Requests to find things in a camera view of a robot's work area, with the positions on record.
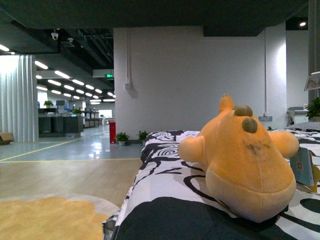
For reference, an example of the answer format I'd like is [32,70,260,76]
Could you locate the orange plush toy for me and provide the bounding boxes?
[178,94,300,223]

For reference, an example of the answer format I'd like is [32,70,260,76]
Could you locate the small potted plant right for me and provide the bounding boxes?
[137,130,149,146]

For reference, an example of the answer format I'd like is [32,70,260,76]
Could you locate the small potted plant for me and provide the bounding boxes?
[115,132,129,147]
[137,130,149,146]

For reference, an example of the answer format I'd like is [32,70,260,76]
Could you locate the small potted plant left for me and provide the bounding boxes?
[115,132,129,147]

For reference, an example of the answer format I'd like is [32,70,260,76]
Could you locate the red fire extinguisher cabinet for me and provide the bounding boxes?
[109,121,117,144]

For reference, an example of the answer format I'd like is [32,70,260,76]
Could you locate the black white patterned bed cover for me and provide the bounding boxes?
[102,130,320,240]

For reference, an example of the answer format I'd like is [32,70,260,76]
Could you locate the dark reception counter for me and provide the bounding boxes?
[38,114,84,138]

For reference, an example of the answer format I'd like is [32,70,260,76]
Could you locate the white pleated curtain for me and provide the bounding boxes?
[0,55,39,143]

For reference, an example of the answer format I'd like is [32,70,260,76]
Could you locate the yellow round rug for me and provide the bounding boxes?
[0,194,119,240]

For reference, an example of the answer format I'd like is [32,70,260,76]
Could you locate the teal hang tag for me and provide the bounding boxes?
[290,147,314,187]

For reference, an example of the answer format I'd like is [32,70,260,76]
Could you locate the large potted plant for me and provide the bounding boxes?
[305,97,320,121]

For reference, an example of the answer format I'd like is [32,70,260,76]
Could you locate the cardboard box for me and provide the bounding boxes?
[0,132,14,145]

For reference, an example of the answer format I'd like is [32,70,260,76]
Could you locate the wall power outlet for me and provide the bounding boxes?
[258,116,273,122]

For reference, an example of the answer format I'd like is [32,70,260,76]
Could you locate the white dome security camera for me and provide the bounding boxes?
[51,30,59,41]

